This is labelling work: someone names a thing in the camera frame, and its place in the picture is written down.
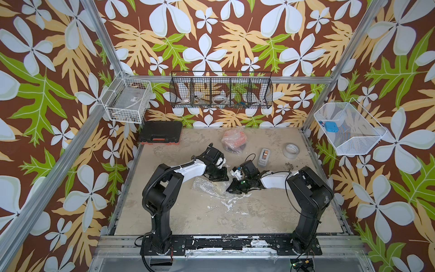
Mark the bubble wrap pile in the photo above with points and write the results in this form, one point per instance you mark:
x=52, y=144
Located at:
x=215, y=189

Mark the clear tape roll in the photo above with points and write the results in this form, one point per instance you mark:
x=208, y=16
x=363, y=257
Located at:
x=291, y=151

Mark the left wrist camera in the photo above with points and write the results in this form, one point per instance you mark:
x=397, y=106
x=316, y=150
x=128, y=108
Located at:
x=220, y=162

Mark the black wire basket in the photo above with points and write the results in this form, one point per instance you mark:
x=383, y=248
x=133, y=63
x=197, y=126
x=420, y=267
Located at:
x=220, y=89

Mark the orange dinner plate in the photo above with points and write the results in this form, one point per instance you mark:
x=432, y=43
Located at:
x=236, y=137

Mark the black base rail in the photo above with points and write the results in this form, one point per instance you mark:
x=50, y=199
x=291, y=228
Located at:
x=178, y=245

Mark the white wire basket right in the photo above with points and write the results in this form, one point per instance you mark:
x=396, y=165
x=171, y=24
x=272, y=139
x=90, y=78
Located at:
x=359, y=132

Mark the grey tape dispenser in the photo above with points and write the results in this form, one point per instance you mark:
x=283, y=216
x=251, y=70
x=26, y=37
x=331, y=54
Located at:
x=264, y=157

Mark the white wire basket left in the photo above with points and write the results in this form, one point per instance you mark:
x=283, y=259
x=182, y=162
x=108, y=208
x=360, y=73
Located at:
x=127, y=99

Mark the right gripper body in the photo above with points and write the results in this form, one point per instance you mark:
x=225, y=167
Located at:
x=241, y=186

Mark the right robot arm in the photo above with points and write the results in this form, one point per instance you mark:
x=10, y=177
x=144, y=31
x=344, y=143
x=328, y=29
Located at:
x=311, y=193

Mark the blue small object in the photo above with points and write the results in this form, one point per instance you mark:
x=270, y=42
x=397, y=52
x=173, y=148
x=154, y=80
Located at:
x=331, y=127

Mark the white wire basket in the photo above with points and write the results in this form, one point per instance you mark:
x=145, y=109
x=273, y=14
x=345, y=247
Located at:
x=127, y=99
x=359, y=132

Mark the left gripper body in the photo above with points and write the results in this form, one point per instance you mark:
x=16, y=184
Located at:
x=217, y=174

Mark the black plastic case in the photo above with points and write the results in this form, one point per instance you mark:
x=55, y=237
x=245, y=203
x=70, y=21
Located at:
x=161, y=132

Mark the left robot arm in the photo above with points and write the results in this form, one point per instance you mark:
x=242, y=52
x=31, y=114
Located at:
x=162, y=190

